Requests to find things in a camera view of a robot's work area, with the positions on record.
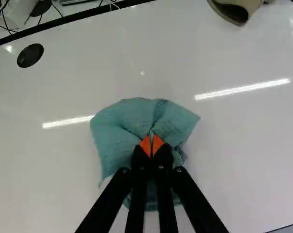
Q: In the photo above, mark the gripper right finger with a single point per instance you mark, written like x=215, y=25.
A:
x=164, y=165

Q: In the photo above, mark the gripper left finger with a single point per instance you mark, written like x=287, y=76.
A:
x=139, y=165

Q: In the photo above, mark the green towel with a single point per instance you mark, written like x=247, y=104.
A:
x=122, y=126

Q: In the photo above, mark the white table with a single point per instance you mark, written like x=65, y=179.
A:
x=209, y=150

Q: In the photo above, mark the beige cap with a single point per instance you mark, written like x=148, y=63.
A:
x=231, y=11

